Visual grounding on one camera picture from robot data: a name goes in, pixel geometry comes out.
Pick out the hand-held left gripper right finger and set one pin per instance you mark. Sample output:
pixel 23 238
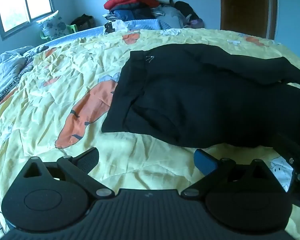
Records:
pixel 205 162

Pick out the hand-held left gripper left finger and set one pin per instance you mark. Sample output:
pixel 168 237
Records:
pixel 88 158

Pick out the black pants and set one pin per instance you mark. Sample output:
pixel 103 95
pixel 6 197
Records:
pixel 190 92

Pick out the yellow printed bedsheet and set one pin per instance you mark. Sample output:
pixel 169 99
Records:
pixel 65 92

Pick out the white striped blanket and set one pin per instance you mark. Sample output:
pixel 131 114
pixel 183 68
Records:
pixel 7 65

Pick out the green plastic chair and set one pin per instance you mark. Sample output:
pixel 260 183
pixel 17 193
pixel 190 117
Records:
pixel 73 28

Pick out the floral pillow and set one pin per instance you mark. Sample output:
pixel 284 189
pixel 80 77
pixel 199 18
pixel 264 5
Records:
pixel 53 26

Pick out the dark bag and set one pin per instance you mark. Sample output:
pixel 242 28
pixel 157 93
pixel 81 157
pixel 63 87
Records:
pixel 83 21

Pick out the purple cloth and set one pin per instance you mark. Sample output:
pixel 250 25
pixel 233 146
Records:
pixel 196 23

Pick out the blue quilted cover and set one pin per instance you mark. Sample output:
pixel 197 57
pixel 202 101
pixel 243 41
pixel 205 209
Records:
pixel 145 23

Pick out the black backpack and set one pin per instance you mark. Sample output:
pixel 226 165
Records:
pixel 185 8

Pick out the brown wooden door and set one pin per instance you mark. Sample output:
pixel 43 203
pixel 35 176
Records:
pixel 245 5

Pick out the pile of folded clothes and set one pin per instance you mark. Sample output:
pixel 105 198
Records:
pixel 130 2

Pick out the window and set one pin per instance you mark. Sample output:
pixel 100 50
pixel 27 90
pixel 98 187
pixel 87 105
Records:
pixel 12 5

